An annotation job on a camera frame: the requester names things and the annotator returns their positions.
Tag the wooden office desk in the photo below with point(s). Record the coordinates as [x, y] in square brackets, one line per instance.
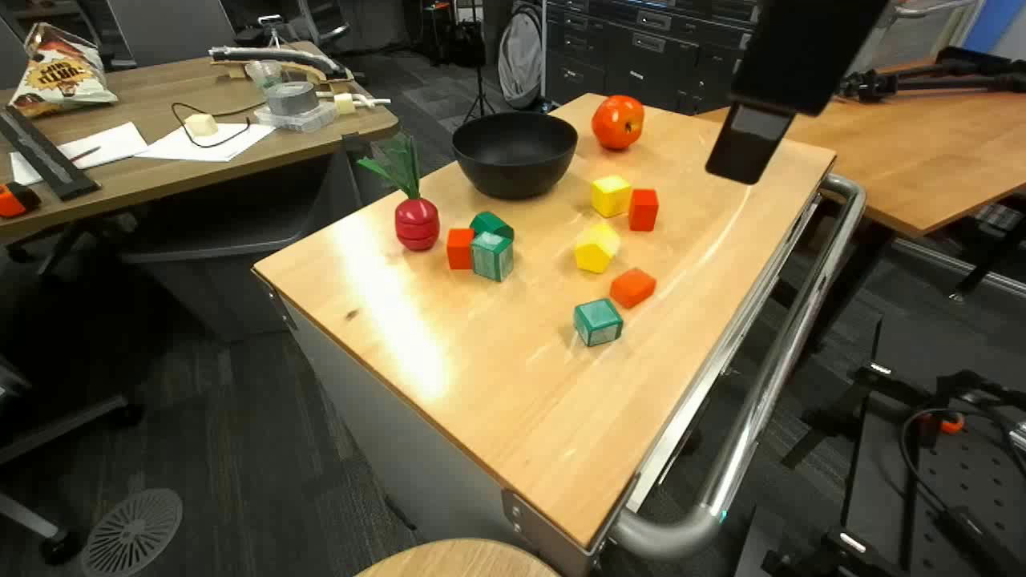
[163, 178]

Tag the green wooden cube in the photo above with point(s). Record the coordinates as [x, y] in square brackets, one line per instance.
[599, 322]
[492, 260]

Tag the blue panel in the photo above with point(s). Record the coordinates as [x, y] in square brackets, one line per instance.
[1006, 22]

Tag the black drawer cabinet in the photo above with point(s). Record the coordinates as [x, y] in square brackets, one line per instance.
[642, 54]

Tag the white power adapter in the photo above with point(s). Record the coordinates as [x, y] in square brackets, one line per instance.
[347, 104]

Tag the round wooden stool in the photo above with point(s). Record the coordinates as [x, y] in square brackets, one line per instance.
[459, 561]

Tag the grey office chair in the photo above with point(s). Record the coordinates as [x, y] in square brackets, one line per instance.
[170, 27]

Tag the dark office chair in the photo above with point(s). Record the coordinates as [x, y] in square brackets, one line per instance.
[309, 22]

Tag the grey plastic bin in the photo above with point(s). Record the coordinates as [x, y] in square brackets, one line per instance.
[932, 34]

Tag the wooden workbench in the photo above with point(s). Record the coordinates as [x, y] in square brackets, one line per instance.
[932, 149]

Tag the grey metal tool cart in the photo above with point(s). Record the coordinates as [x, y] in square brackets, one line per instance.
[407, 450]

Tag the small orange object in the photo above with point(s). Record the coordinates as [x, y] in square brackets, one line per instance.
[13, 205]

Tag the small white paper sheet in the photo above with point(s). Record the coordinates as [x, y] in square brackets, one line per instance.
[107, 145]

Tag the large white paper sheet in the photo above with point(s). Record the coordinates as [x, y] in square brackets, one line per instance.
[214, 145]

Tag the red radish toy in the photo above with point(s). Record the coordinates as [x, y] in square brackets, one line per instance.
[418, 225]

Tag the long black bar device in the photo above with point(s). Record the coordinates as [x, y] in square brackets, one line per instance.
[51, 163]

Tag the black bowl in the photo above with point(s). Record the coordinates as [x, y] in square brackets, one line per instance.
[513, 163]

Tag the black tripod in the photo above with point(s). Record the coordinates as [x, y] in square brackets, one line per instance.
[908, 82]

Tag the round floor grille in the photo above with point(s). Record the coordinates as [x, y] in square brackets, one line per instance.
[129, 533]

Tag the clear plastic container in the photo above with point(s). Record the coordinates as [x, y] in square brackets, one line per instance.
[289, 104]

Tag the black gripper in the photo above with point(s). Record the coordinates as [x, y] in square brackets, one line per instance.
[812, 54]

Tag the black perforated breadboard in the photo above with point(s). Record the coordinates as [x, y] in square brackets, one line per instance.
[982, 503]

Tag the green arched wooden block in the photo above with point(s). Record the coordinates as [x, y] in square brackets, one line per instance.
[492, 222]

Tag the black camera stand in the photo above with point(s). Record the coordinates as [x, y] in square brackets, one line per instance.
[860, 429]

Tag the yellow wooden cube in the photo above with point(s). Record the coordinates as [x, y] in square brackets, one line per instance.
[594, 253]
[611, 198]

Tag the orange wooden cube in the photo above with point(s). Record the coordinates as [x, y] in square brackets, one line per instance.
[632, 291]

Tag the red-orange wooden cube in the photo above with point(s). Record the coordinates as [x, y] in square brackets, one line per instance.
[642, 209]
[459, 247]

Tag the chips bag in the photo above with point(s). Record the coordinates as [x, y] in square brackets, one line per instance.
[60, 74]

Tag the dark office chair base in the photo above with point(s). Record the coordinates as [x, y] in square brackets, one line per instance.
[76, 420]

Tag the white round puck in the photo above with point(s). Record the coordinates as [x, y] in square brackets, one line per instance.
[201, 122]

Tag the orange apple toy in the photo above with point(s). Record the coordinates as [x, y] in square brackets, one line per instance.
[616, 122]

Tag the curved black white band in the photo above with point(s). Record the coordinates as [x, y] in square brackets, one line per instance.
[267, 54]

